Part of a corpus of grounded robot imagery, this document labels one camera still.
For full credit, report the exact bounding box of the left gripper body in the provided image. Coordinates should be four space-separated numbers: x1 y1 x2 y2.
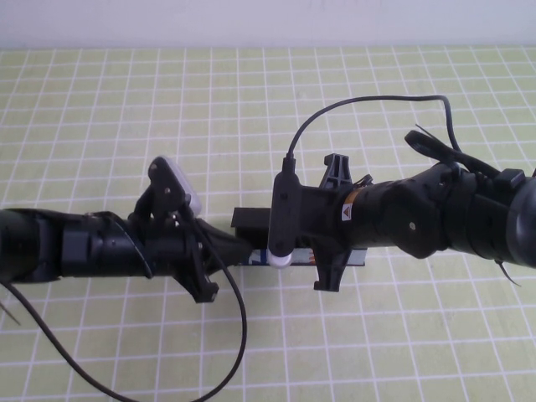
128 204 221 305

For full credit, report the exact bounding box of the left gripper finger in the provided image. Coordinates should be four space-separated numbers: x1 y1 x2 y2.
199 220 255 274

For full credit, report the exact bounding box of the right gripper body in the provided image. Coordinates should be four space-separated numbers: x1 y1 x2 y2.
297 153 370 293

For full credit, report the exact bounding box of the green grid tablecloth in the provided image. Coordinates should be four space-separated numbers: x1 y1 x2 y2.
0 44 536 402

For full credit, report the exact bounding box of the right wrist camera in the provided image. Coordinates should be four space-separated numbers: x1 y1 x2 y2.
267 157 301 270

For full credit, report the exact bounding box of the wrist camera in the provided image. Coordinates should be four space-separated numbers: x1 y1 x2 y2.
267 157 301 270
148 156 204 219

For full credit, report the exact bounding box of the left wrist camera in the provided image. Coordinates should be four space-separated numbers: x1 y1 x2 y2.
148 156 204 219

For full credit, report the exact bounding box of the left camera black cable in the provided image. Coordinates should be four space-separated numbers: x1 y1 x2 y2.
0 224 249 402

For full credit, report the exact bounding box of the camera black cable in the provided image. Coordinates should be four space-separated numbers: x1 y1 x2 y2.
0 224 249 402
287 95 464 169

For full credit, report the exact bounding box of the right camera black cable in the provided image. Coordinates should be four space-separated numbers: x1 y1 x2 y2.
287 95 464 169

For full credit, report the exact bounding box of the right arm cable loop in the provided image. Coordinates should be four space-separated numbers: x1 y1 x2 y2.
403 121 527 190

